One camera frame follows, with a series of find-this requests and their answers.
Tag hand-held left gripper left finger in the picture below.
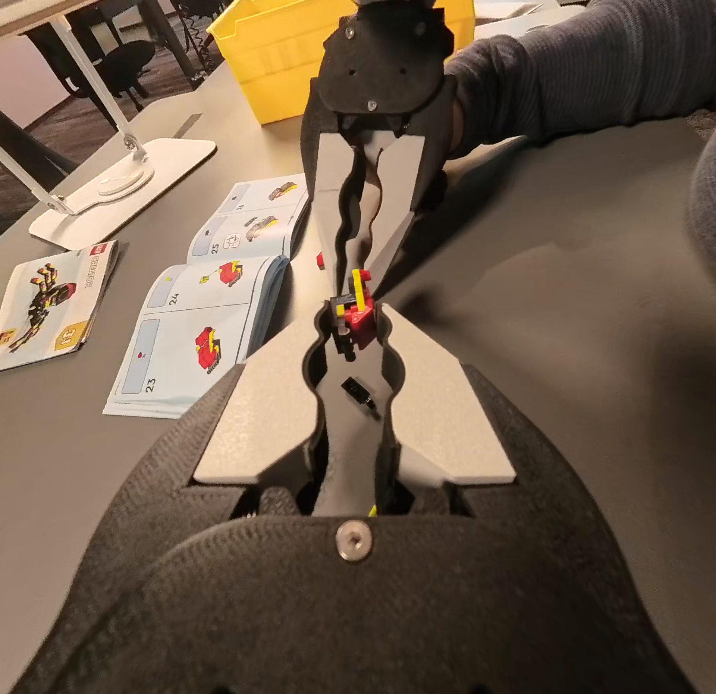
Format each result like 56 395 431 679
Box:
193 301 336 501

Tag black clip lego piece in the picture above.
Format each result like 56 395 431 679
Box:
341 376 380 421

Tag yellow plastic bin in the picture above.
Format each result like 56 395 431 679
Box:
207 0 476 125

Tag black office chair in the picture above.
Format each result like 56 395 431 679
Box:
101 39 157 99

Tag red yellow lego body assembly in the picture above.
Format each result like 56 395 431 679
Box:
327 268 377 363

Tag person's torso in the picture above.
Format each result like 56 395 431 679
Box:
688 140 716 269

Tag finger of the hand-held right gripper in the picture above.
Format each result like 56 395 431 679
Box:
310 131 360 294
365 133 429 298

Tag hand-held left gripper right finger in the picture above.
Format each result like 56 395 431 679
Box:
374 302 516 501

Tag lego instruction booklet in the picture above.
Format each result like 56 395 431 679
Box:
0 240 120 372
102 173 311 419

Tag closed lego instruction booklet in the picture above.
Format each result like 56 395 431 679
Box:
0 240 120 372

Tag person's right hand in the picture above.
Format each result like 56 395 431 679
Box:
450 92 470 154

